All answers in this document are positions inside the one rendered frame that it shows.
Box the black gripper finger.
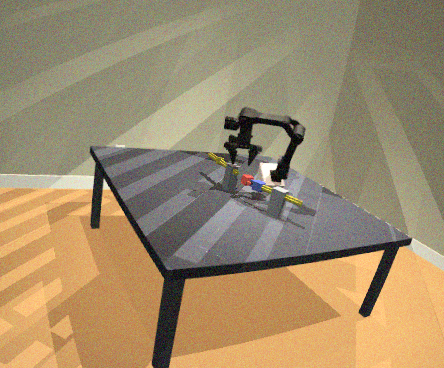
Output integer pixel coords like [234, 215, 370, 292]
[248, 150, 260, 166]
[226, 148, 238, 165]

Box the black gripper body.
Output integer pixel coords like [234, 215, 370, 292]
[224, 131, 263, 152]

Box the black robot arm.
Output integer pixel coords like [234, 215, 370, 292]
[224, 107, 306, 182]

